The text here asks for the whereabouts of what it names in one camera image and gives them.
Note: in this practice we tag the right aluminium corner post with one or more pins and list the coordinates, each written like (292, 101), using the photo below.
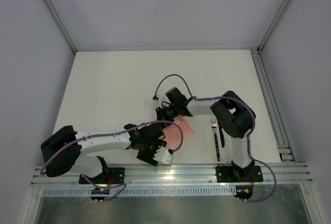
(280, 12)

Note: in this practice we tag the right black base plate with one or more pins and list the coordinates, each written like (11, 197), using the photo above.
(225, 174)

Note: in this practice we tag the right black controller board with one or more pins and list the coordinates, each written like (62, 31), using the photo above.
(244, 192)

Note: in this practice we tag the aluminium corner post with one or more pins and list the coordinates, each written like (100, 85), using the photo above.
(280, 12)
(60, 25)

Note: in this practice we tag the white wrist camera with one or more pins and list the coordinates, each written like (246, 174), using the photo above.
(163, 156)
(156, 98)

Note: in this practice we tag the black controller board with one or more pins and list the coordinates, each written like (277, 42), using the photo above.
(244, 192)
(98, 195)

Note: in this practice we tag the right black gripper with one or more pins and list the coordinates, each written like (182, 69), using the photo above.
(177, 110)

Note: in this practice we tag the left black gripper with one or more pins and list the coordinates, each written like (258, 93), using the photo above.
(157, 142)

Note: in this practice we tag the black handled fork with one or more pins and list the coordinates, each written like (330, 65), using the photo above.
(214, 129)

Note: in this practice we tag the slotted grey cable duct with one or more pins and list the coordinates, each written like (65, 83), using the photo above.
(144, 191)

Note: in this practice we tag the right aluminium side rail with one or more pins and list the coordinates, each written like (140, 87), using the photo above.
(285, 151)

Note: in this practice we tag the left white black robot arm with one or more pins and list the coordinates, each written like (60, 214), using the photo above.
(69, 151)

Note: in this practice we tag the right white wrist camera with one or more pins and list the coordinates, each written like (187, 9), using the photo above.
(156, 98)

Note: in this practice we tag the black handled knife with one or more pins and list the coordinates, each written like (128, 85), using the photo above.
(222, 139)

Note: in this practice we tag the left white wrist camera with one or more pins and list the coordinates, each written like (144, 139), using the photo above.
(163, 156)

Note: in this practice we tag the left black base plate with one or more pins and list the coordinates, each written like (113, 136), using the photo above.
(109, 176)

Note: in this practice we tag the left aluminium corner post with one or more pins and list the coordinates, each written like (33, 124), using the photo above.
(60, 25)

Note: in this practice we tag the left black controller board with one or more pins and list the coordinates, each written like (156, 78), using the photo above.
(98, 195)

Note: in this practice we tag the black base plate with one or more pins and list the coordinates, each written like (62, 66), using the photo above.
(225, 174)
(109, 176)

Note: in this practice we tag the aluminium front rail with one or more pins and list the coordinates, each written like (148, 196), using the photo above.
(203, 174)

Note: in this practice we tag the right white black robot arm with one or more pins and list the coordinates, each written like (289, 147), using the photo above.
(232, 115)

